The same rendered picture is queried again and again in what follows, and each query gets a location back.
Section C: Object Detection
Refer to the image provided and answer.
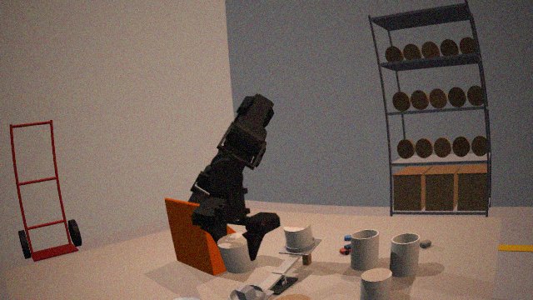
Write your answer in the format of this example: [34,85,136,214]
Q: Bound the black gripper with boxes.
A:
[200,185,280,261]

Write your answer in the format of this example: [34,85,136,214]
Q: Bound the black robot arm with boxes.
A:
[188,94,274,229]

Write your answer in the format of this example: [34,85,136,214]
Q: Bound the grey open cylindrical cup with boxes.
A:
[390,233,421,278]
[351,229,380,271]

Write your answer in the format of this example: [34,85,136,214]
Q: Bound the grey cylinder with beige top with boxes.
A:
[360,267,392,300]

